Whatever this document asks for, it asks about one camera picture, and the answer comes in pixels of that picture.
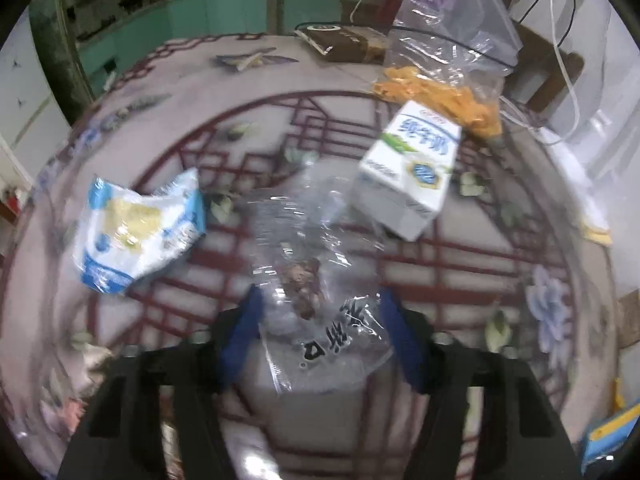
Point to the blue and white snack wrapper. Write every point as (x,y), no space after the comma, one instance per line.
(135,230)

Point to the yellow notepad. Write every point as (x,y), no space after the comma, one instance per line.
(597,232)

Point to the dark wooden chair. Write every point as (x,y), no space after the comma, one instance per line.
(545,65)

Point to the white milk carton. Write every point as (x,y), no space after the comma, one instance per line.
(400,175)

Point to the brown flat box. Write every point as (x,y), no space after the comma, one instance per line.
(350,42)

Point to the clear plastic wrapper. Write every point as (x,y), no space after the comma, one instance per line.
(320,260)

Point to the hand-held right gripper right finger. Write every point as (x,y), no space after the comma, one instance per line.
(400,335)

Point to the clear bag of orange snacks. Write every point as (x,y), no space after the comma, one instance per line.
(450,95)

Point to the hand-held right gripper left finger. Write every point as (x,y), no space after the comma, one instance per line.
(245,330)

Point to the blue and yellow box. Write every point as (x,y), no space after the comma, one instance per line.
(611,435)

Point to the teal kitchen cabinet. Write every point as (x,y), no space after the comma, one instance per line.
(200,10)

